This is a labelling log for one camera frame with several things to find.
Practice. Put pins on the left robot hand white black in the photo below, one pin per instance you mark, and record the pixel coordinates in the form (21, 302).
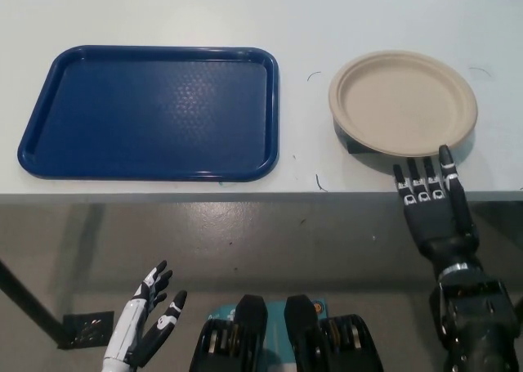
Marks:
(128, 327)

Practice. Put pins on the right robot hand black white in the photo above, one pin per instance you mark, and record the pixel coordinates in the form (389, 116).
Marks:
(433, 220)

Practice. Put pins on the beige round paper plate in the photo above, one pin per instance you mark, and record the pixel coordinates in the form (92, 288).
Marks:
(402, 102)

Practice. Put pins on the black floor foot plate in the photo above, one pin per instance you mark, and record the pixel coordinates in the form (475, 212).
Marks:
(88, 327)

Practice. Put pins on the blue plastic serving tray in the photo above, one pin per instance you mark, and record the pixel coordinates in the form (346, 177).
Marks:
(147, 114)

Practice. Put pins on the black table leg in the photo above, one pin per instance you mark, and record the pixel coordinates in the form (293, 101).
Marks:
(28, 296)

